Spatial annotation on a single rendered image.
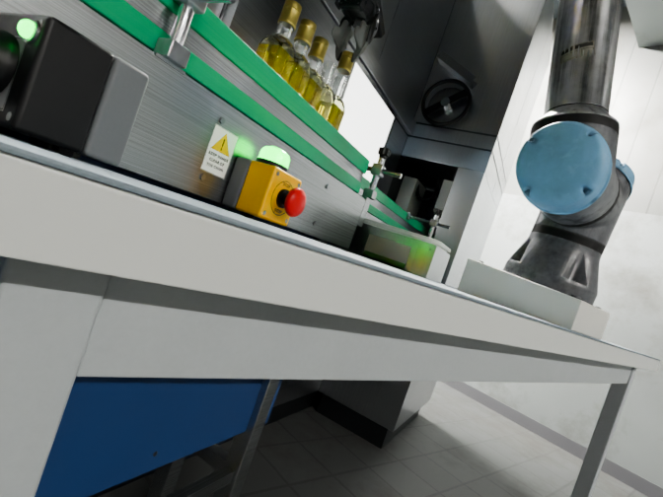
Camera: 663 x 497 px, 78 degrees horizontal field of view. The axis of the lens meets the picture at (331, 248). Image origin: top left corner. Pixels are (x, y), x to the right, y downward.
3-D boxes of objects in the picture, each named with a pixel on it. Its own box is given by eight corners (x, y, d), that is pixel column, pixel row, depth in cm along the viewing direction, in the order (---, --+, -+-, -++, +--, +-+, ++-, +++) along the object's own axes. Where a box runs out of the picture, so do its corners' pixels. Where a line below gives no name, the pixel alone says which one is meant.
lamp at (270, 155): (267, 170, 60) (274, 151, 60) (292, 177, 58) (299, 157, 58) (249, 160, 56) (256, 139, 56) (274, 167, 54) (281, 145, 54)
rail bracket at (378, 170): (332, 189, 103) (348, 142, 103) (393, 206, 96) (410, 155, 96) (328, 185, 101) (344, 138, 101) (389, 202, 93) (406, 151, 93)
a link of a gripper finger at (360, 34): (342, 50, 93) (350, 12, 93) (353, 64, 98) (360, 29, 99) (355, 49, 91) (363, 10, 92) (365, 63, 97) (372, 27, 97)
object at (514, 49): (433, 194, 247) (482, 55, 247) (496, 210, 230) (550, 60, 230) (401, 155, 185) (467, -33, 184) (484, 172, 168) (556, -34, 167)
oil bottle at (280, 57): (243, 146, 82) (278, 45, 82) (264, 152, 80) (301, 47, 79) (225, 135, 77) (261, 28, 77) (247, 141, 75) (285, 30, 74)
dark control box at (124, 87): (66, 154, 37) (96, 67, 37) (118, 173, 34) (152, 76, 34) (-46, 115, 30) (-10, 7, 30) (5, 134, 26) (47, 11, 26)
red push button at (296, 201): (292, 187, 57) (312, 193, 56) (282, 214, 57) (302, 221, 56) (276, 179, 54) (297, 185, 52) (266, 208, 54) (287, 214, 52)
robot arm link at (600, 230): (611, 253, 72) (643, 181, 71) (600, 238, 62) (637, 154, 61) (542, 233, 80) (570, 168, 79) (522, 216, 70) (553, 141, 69)
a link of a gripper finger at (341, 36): (319, 46, 96) (336, 10, 95) (331, 60, 101) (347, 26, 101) (329, 49, 95) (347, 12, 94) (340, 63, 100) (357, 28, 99)
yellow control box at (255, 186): (250, 217, 62) (265, 171, 62) (289, 231, 58) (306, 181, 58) (218, 206, 56) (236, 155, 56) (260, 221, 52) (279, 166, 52)
